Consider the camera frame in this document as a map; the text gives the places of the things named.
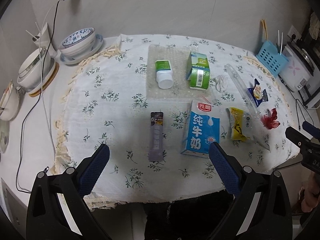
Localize white green pill bottle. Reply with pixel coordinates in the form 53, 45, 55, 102
155, 60, 174, 89

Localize blue plastic utensil holder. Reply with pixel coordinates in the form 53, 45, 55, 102
256, 40, 289, 77

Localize blue white milk carton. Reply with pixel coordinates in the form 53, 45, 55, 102
181, 99, 220, 158

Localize black power cable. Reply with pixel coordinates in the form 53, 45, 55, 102
15, 0, 62, 194

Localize small white bowl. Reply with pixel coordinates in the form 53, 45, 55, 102
1, 81, 20, 121

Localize white bowl with lid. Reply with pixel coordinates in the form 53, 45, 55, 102
17, 47, 55, 92

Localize right human hand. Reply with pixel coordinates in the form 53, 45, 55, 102
301, 172, 319, 213

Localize blue rimmed white plate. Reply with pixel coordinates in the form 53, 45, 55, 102
60, 34, 104, 65

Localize yellow snack wrapper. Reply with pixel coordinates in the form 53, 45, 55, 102
227, 107, 253, 142

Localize white utensil cup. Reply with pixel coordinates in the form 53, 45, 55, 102
33, 22, 57, 58

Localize blue patterned white bowl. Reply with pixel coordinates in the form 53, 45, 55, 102
59, 27, 96, 57

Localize white floral tablecloth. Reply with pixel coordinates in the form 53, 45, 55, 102
52, 35, 299, 208

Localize dark blue snack wrapper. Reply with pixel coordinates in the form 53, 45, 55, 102
248, 79, 268, 107

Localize wooden trivet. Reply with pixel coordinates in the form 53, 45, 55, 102
27, 61, 60, 98

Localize red crumpled wrapper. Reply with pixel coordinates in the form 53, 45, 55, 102
260, 108, 280, 130

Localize wooden chopsticks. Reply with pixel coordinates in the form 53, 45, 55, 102
260, 19, 268, 41

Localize green white drink carton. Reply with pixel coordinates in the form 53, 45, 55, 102
186, 52, 210, 90

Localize purple black sachet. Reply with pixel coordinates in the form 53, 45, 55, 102
148, 112, 163, 161

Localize white rice cooker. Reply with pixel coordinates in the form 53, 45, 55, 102
279, 42, 316, 92

